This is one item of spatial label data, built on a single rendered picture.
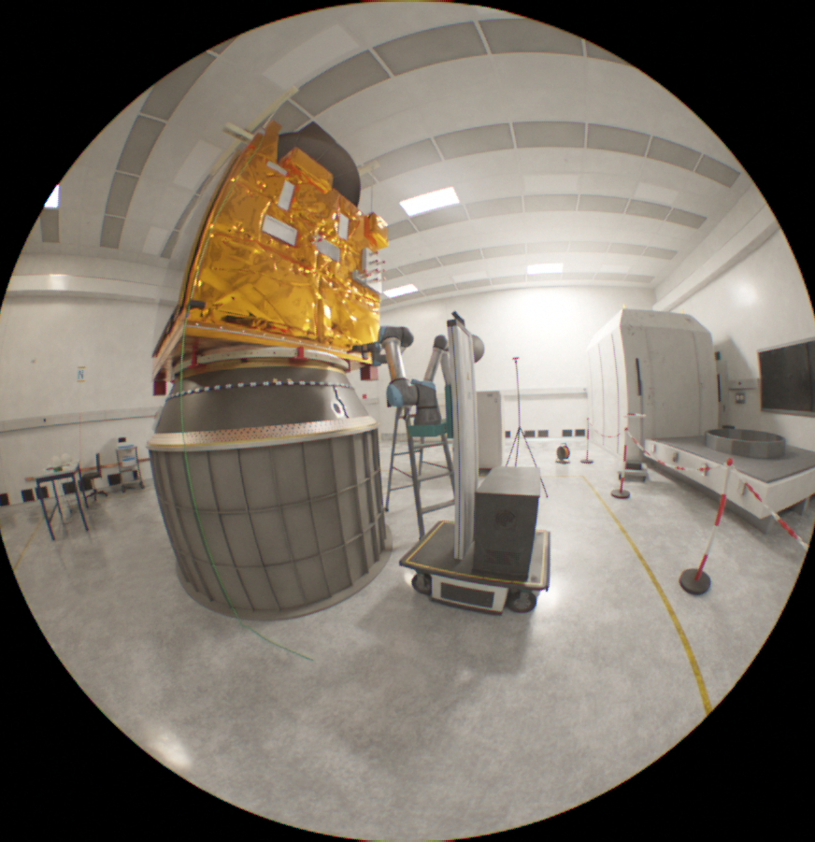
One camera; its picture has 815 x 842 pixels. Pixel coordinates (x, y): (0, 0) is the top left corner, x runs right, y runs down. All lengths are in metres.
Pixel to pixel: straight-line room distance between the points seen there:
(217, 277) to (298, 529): 1.54
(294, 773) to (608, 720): 1.26
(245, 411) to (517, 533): 1.62
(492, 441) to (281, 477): 3.81
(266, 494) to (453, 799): 1.71
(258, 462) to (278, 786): 1.62
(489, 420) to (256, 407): 3.87
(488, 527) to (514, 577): 0.36
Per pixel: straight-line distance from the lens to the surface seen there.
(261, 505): 1.51
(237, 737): 1.52
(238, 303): 1.62
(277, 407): 1.53
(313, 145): 3.56
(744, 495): 3.48
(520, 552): 1.46
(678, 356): 6.58
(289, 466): 1.47
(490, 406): 4.58
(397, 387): 1.27
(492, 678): 1.48
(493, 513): 1.36
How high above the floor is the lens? 1.29
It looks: 3 degrees down
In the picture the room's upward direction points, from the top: 3 degrees counter-clockwise
